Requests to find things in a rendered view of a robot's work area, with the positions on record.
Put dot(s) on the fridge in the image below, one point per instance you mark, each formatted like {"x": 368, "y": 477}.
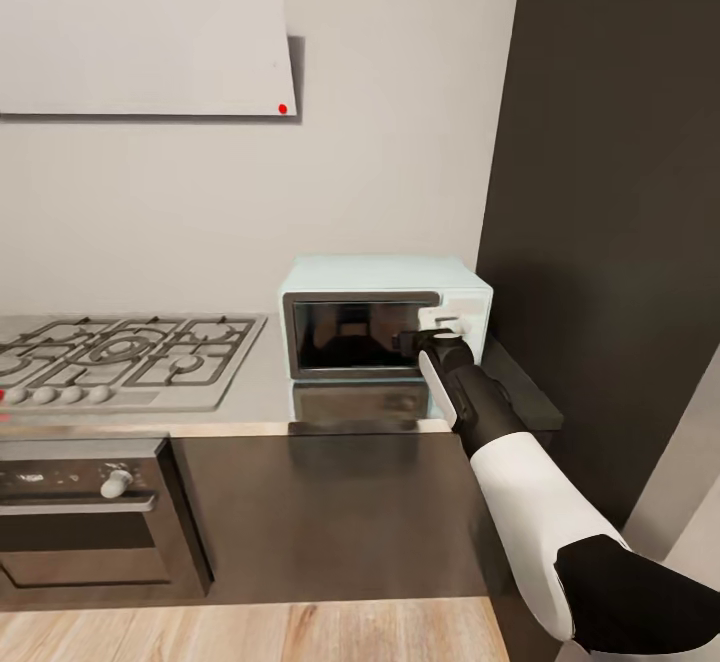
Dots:
{"x": 601, "y": 242}

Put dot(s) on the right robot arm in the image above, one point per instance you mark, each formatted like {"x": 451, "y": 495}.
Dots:
{"x": 575, "y": 572}

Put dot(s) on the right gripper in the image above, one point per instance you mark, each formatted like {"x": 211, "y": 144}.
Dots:
{"x": 408, "y": 341}

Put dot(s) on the range hood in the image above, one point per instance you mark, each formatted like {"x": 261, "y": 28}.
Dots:
{"x": 210, "y": 57}

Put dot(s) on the burner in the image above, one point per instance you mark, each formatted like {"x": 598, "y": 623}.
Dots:
{"x": 134, "y": 363}

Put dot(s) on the oven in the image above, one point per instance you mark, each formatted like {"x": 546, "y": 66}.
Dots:
{"x": 97, "y": 520}

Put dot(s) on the microwave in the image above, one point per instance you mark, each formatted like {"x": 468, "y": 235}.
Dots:
{"x": 340, "y": 312}

